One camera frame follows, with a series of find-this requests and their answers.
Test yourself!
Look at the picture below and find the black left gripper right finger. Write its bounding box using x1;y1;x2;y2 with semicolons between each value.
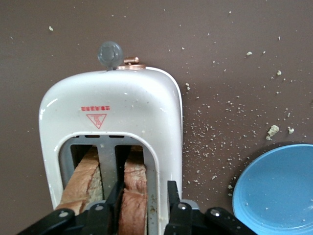
163;180;257;235

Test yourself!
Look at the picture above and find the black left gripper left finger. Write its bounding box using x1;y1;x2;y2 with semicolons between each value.
17;180;126;235

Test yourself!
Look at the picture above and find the brown bread slice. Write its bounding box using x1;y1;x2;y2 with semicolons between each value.
55;146;104;211
119;145;149;235

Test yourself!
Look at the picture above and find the blue plate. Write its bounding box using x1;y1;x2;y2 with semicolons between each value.
232;143;313;235

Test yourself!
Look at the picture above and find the white two-slot toaster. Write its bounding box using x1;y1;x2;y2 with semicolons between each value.
38;41;183;235

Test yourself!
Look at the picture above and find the large bread crumb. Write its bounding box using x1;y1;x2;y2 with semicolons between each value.
266;125;280;141

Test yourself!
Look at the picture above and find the brown tablecloth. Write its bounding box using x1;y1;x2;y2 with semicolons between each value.
0;0;313;235

